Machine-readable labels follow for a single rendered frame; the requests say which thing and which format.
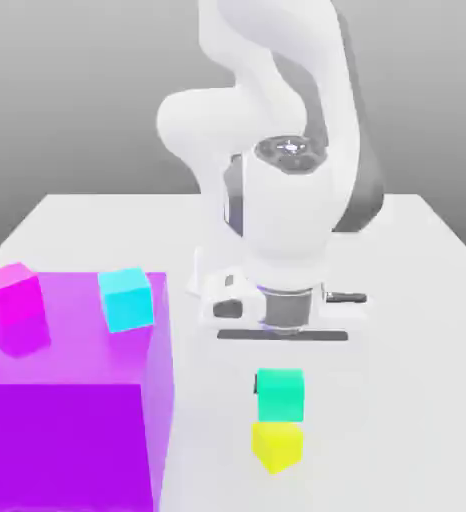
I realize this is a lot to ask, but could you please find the large purple box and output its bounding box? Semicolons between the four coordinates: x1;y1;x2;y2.
0;271;177;512

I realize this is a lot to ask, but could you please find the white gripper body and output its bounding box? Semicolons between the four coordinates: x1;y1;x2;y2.
211;324;354;366

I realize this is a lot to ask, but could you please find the small magenta cube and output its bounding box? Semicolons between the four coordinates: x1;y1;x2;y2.
0;262;53;359

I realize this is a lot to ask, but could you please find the small green cube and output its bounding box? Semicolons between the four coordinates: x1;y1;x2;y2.
253;368;305;424

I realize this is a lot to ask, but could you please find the small yellow cube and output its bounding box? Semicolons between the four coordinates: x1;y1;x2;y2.
251;421;305;476

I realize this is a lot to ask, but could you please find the small cyan cube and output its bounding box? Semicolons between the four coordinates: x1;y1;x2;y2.
97;266;155;334

